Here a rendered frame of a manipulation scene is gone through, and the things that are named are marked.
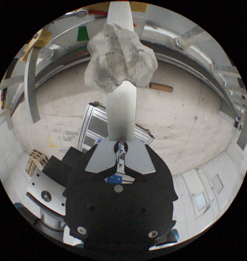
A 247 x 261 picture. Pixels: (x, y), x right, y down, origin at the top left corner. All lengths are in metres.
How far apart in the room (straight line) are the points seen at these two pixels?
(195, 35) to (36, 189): 0.59
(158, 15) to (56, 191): 0.75
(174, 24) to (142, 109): 0.94
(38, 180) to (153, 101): 1.12
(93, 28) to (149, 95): 0.89
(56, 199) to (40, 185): 0.06
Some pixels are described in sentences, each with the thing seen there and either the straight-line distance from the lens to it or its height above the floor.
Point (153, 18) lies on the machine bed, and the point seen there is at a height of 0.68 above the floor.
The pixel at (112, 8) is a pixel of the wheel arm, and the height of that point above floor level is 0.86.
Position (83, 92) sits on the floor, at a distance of 1.07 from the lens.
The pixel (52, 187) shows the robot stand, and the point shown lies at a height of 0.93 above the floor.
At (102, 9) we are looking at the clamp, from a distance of 0.24.
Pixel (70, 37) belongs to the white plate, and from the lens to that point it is 0.31.
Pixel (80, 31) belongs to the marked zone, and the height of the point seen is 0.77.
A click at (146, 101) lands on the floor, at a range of 0.98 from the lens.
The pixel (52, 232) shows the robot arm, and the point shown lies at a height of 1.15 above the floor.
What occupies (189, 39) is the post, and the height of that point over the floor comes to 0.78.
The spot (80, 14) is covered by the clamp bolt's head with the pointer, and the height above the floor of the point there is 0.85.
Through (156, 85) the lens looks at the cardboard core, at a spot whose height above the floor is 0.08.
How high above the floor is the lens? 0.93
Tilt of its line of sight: 60 degrees down
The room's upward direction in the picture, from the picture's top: 178 degrees counter-clockwise
